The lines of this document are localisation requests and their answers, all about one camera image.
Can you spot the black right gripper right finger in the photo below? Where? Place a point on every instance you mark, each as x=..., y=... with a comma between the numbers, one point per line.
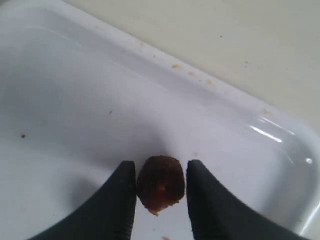
x=216, y=214

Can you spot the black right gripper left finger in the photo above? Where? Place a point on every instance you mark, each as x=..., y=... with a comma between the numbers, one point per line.
x=108, y=215

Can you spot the dark red fruit ball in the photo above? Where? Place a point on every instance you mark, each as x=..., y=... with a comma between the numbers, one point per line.
x=160, y=183

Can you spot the white rectangular plastic tray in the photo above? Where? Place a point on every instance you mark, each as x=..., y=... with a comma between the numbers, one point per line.
x=78, y=96

